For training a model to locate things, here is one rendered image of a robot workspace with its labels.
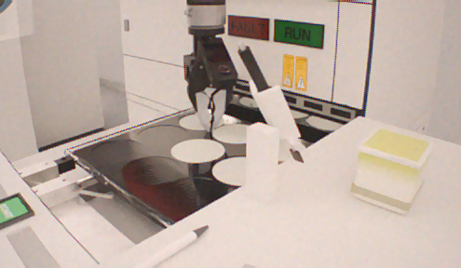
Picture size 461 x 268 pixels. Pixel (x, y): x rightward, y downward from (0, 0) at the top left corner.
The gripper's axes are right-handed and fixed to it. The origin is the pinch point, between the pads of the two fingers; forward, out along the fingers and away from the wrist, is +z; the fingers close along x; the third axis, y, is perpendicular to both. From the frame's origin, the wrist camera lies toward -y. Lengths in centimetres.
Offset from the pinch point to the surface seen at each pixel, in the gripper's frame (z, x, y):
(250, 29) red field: -18.4, -11.7, 7.6
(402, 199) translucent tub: -7.4, -7.5, -44.2
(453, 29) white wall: -13, -153, 59
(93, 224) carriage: 3.3, 24.8, -21.8
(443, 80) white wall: 16, -152, 60
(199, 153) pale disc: 1.3, 4.8, -8.2
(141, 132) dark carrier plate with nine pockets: 1.4, 13.6, 5.4
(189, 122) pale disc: 1.2, 2.7, 7.2
